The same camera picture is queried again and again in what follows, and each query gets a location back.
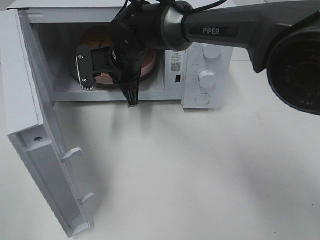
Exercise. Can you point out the white microwave oven body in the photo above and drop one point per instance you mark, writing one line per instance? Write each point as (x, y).
(56, 28)

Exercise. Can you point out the pink round plate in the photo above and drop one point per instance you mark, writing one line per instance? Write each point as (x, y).
(106, 82)

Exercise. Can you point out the round white door button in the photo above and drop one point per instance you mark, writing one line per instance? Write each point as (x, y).
(203, 99)

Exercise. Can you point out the upper white power knob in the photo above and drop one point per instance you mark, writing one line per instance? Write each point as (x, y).
(211, 52)

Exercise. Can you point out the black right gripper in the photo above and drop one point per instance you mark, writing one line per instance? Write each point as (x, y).
(127, 54)

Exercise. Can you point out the burger with lettuce and tomato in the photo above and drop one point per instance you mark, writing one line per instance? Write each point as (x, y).
(96, 37)

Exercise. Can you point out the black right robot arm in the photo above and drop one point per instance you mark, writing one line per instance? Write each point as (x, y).
(281, 38)

